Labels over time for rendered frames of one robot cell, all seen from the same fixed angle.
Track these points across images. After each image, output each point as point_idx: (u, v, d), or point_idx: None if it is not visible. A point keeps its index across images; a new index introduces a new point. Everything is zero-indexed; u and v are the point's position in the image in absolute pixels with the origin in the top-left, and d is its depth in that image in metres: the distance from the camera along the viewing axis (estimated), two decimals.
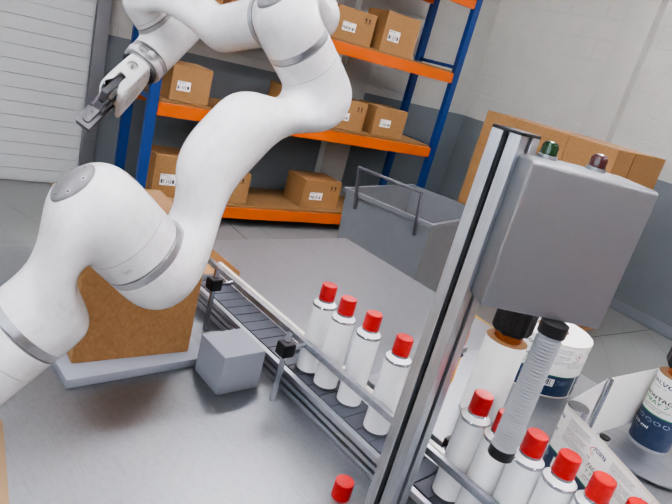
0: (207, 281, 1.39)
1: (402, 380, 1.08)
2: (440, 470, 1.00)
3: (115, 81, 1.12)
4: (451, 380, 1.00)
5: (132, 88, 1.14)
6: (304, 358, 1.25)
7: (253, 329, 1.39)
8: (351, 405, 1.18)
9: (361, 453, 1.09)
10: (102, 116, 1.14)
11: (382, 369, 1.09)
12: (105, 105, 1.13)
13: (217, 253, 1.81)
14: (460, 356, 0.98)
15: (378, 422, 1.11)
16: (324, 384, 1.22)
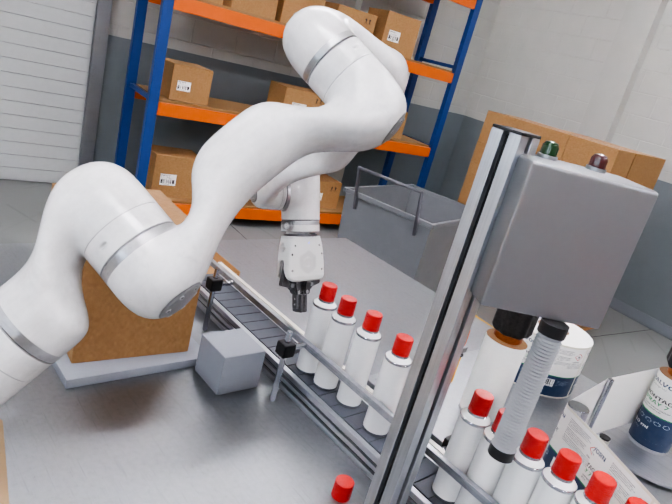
0: (207, 281, 1.39)
1: (402, 380, 1.08)
2: (440, 470, 1.00)
3: (282, 270, 1.28)
4: (451, 380, 1.00)
5: (294, 264, 1.26)
6: (304, 358, 1.25)
7: (253, 329, 1.39)
8: (351, 405, 1.18)
9: (361, 453, 1.09)
10: (302, 295, 1.30)
11: (382, 369, 1.09)
12: (295, 288, 1.29)
13: (217, 253, 1.81)
14: (460, 356, 0.98)
15: (378, 422, 1.11)
16: (324, 384, 1.22)
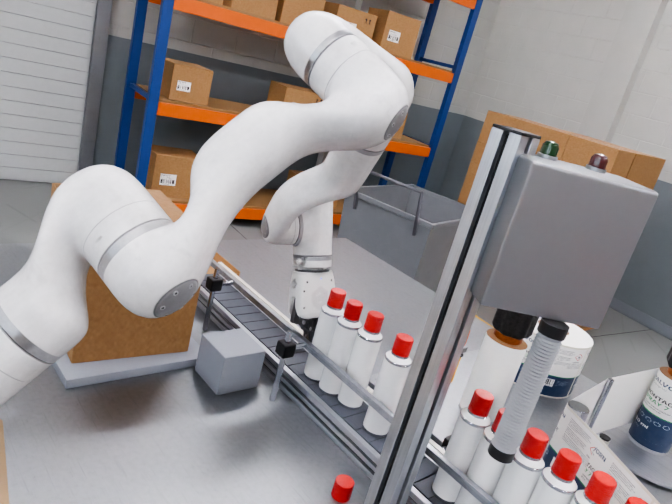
0: (207, 281, 1.39)
1: (402, 380, 1.08)
2: (440, 470, 1.00)
3: (294, 306, 1.25)
4: (451, 380, 1.00)
5: (306, 300, 1.23)
6: (312, 365, 1.23)
7: (253, 329, 1.39)
8: (352, 406, 1.18)
9: (361, 453, 1.09)
10: (313, 332, 1.27)
11: (382, 369, 1.09)
12: (306, 324, 1.26)
13: (217, 253, 1.81)
14: (460, 356, 0.98)
15: (378, 422, 1.11)
16: (330, 389, 1.20)
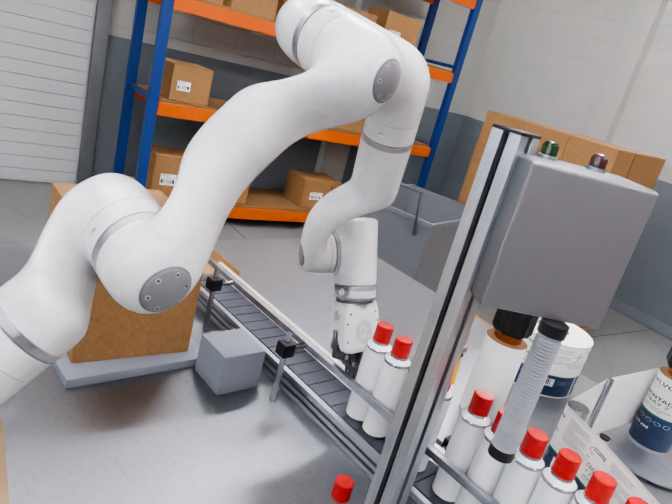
0: (207, 281, 1.39)
1: (439, 414, 1.00)
2: (440, 470, 1.00)
3: (336, 340, 1.15)
4: (453, 381, 1.00)
5: (349, 334, 1.14)
6: (355, 404, 1.14)
7: (253, 329, 1.39)
8: None
9: (361, 453, 1.09)
10: (356, 367, 1.17)
11: None
12: (349, 359, 1.16)
13: (217, 253, 1.81)
14: (460, 356, 0.98)
15: None
16: (375, 432, 1.11)
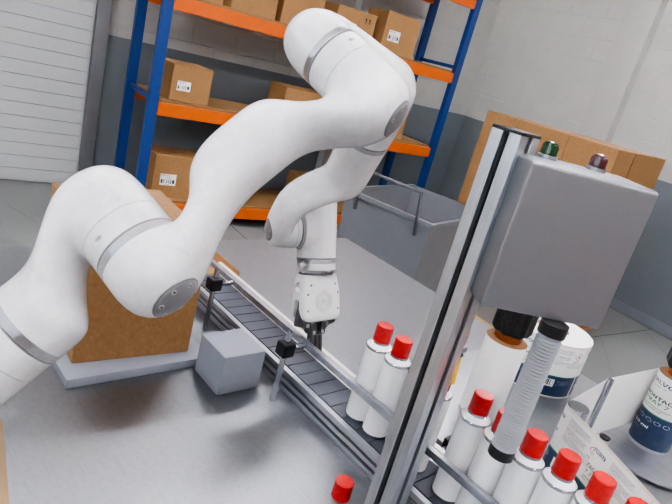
0: (207, 281, 1.39)
1: (439, 414, 1.00)
2: (440, 470, 1.00)
3: (297, 309, 1.24)
4: (453, 381, 0.99)
5: (309, 304, 1.22)
6: (355, 404, 1.14)
7: (253, 329, 1.39)
8: None
9: (361, 453, 1.09)
10: (317, 335, 1.25)
11: None
12: (310, 328, 1.25)
13: (217, 253, 1.81)
14: (460, 356, 0.98)
15: None
16: (375, 432, 1.11)
